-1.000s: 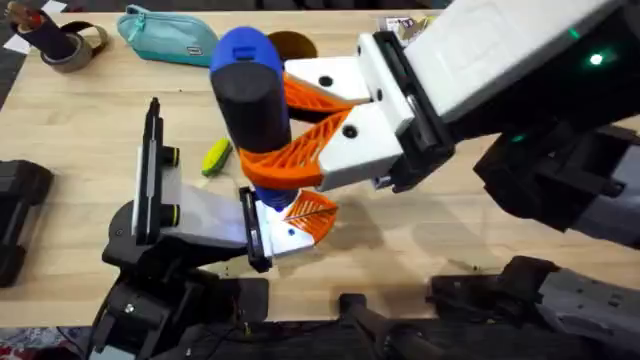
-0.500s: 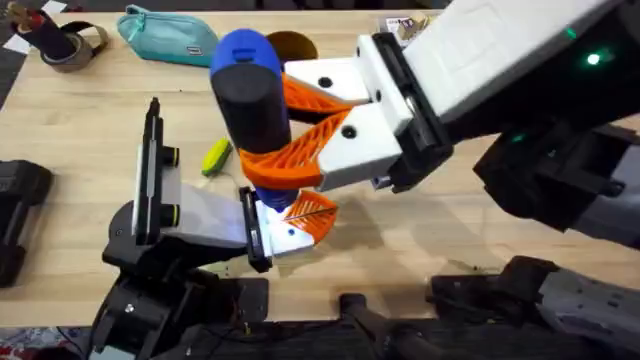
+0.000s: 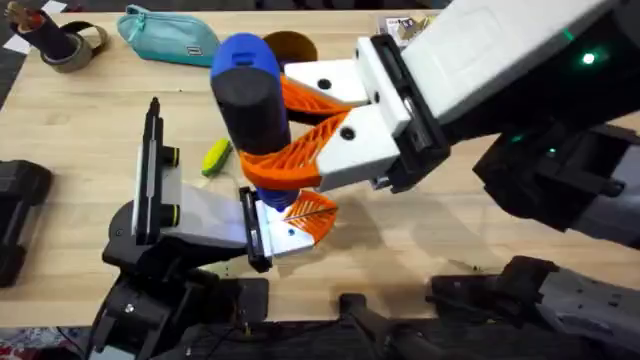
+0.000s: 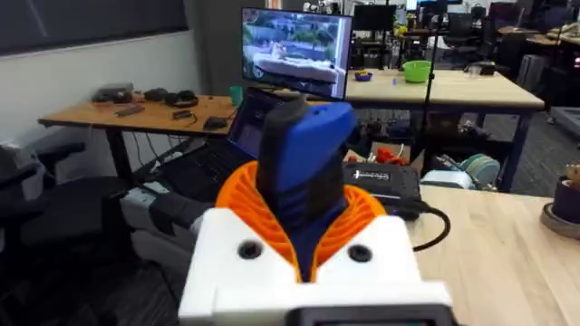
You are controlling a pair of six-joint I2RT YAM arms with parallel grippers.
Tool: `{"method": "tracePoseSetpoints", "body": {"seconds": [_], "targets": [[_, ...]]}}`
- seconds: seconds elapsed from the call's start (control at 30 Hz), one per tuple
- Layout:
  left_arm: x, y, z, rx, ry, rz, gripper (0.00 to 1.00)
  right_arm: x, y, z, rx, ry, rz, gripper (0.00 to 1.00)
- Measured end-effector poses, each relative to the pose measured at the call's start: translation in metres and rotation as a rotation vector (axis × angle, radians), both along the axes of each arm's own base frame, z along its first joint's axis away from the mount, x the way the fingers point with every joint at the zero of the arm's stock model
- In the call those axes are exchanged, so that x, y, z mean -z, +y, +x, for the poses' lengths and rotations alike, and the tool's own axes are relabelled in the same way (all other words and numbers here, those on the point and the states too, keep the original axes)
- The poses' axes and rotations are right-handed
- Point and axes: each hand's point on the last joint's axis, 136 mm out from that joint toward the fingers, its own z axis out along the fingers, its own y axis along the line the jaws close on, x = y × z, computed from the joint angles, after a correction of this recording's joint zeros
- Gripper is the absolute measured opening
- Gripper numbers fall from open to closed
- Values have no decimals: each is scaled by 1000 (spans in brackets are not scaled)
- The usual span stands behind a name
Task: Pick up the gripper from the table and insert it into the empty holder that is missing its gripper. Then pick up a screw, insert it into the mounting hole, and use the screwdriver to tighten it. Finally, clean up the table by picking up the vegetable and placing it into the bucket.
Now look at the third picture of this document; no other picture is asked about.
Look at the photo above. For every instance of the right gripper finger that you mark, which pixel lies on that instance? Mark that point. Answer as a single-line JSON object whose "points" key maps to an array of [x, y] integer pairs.
{"points": [[355, 150], [335, 80]]}

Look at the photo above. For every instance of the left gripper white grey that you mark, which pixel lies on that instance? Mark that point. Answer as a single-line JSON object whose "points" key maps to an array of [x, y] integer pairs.
{"points": [[210, 220]]}

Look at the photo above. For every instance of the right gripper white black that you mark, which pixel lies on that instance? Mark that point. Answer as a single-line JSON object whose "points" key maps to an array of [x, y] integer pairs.
{"points": [[500, 50]]}

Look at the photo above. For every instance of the blue black electric screwdriver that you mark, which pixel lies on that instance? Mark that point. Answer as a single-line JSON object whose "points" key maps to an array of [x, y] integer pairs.
{"points": [[250, 100]]}

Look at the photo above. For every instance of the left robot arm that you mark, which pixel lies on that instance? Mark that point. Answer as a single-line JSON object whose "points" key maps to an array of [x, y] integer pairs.
{"points": [[150, 315]]}

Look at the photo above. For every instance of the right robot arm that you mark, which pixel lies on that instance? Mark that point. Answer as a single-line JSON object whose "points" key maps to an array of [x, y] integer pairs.
{"points": [[590, 305]]}

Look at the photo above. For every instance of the brown round bucket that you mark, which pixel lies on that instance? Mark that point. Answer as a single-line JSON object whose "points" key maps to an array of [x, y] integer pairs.
{"points": [[295, 47]]}

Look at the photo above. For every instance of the yellow green toy vegetable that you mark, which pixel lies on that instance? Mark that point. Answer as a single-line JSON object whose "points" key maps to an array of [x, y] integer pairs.
{"points": [[216, 157]]}

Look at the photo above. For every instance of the black cylinder holder with tools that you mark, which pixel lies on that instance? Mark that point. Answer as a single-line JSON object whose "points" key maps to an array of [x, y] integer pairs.
{"points": [[47, 32]]}

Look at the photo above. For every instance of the box of small parts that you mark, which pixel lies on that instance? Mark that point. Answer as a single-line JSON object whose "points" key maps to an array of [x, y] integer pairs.
{"points": [[405, 27]]}

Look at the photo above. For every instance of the black upright plate left wrist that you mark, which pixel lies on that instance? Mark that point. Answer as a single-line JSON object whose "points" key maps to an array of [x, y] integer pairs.
{"points": [[149, 175]]}

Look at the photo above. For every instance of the teal zip pouch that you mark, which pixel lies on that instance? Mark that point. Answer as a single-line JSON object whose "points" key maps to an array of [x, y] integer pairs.
{"points": [[167, 37]]}

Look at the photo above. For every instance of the olive tape roll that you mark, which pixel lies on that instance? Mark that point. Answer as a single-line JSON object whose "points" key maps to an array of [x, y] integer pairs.
{"points": [[82, 55]]}

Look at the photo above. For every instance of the black boxy device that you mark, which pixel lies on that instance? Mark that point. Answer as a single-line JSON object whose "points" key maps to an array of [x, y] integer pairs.
{"points": [[20, 210]]}

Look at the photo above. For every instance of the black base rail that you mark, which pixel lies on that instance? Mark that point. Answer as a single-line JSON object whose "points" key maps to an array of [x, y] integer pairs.
{"points": [[300, 342]]}

